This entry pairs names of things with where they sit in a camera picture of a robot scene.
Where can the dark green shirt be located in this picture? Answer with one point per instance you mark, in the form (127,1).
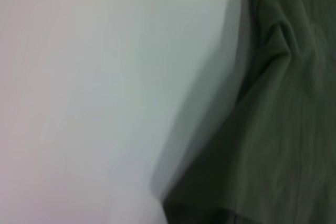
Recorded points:
(275,116)

